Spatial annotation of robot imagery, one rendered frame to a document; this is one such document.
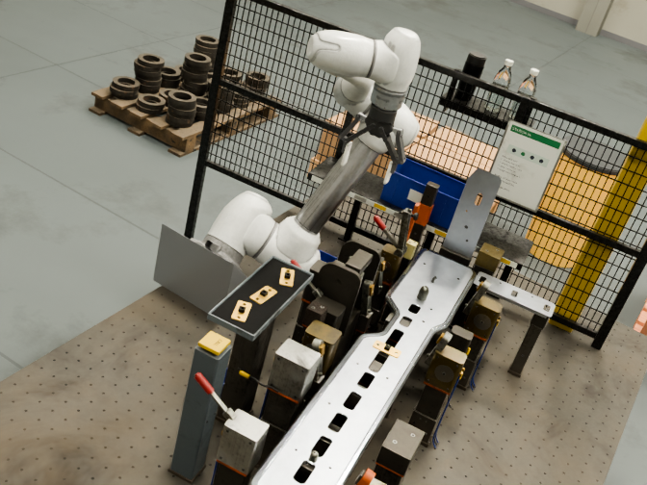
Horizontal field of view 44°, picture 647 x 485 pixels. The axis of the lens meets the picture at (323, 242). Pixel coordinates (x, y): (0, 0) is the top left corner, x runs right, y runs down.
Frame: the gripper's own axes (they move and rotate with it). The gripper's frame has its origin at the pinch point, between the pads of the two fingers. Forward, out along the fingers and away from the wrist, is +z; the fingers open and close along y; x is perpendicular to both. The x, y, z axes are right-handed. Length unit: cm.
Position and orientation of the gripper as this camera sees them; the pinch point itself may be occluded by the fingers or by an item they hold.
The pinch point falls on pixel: (365, 169)
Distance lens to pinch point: 233.2
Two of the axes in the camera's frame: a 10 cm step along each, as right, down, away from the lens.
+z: -2.4, 8.3, 5.1
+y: 8.8, 4.0, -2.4
